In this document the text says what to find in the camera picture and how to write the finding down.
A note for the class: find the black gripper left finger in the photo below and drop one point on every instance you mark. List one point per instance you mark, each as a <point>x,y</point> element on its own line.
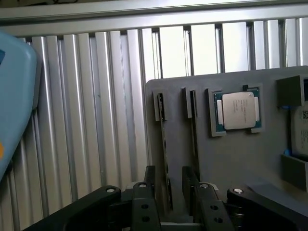
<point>142,207</point>

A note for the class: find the small blue clip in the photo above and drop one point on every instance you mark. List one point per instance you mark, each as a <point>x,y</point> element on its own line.
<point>286,152</point>

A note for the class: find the green RAM stick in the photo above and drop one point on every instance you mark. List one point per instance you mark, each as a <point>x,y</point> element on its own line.
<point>165,134</point>
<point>195,144</point>

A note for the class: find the light blue plastic box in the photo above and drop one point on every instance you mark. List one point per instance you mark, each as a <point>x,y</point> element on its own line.
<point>14,101</point>

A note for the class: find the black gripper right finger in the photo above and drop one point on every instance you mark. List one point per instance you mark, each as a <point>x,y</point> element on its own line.
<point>211,207</point>

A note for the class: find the grey parts rack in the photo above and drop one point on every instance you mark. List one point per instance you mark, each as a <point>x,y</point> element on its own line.
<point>228,154</point>

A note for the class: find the CPU with silver lid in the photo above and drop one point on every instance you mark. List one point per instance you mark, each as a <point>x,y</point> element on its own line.
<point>237,111</point>

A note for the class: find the white disk drive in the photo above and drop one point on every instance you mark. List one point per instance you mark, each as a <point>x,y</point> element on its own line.
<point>300,130</point>

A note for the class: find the aluminium frame rail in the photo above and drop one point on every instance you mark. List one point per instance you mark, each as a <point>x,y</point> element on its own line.
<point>144,16</point>

